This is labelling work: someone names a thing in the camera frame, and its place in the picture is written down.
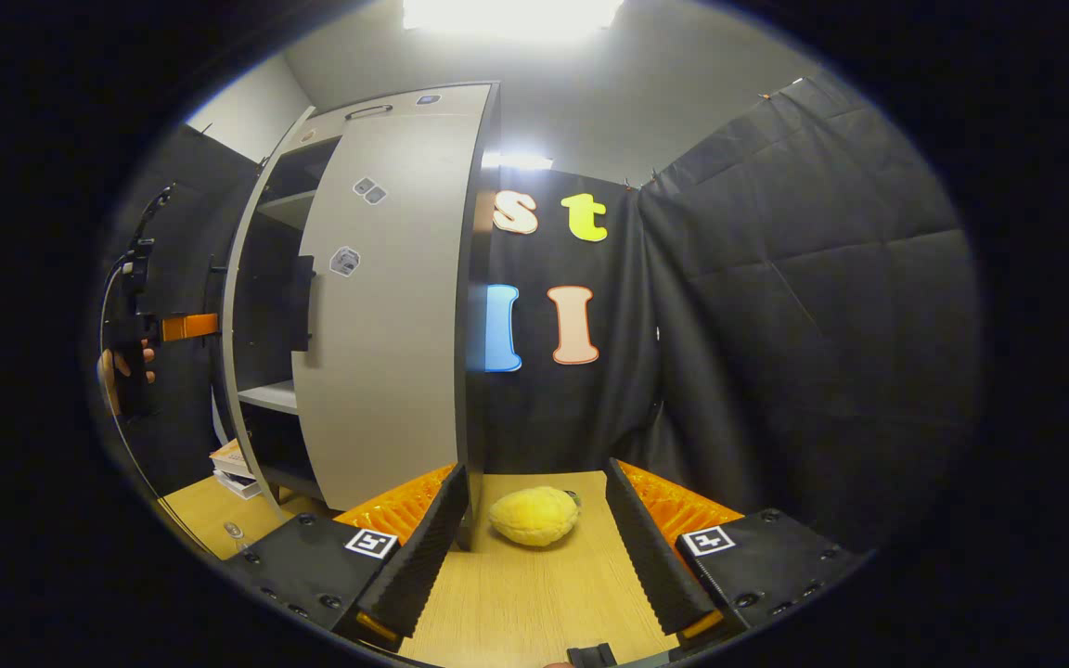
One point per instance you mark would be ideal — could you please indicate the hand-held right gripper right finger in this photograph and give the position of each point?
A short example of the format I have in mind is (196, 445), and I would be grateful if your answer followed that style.
(650, 557)

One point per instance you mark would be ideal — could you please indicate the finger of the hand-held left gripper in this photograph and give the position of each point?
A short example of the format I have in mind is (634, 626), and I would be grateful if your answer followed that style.
(189, 327)

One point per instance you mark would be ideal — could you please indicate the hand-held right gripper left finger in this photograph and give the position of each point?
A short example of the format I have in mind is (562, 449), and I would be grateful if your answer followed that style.
(423, 557)

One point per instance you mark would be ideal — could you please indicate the grey cabinet door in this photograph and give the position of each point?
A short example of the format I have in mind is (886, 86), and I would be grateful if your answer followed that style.
(227, 353)
(395, 325)

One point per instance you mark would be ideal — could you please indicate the clear round coaster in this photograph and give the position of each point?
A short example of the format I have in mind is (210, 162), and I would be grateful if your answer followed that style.
(234, 532)

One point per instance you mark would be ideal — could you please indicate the grey cabinet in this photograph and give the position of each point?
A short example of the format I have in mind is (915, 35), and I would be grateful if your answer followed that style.
(477, 417)

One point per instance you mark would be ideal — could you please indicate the grey cabinet drawer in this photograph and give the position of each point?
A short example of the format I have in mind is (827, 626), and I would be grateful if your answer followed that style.
(405, 107)

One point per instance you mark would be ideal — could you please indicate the yellow plush lemon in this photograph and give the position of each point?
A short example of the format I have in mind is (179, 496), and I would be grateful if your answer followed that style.
(534, 517)

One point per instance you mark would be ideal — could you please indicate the beige cardboard box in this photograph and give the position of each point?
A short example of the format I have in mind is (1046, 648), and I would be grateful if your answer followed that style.
(230, 459)

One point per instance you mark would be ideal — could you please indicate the white book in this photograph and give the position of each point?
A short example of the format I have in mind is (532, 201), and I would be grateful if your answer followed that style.
(239, 487)

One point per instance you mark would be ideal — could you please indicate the black backdrop cloth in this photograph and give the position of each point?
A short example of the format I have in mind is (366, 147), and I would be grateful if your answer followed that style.
(776, 325)

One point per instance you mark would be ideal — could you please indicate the small ceiling light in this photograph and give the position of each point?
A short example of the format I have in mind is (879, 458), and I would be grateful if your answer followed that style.
(516, 160)

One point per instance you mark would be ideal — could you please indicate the long ceiling light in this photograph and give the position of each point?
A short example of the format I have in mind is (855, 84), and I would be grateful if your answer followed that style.
(511, 19)

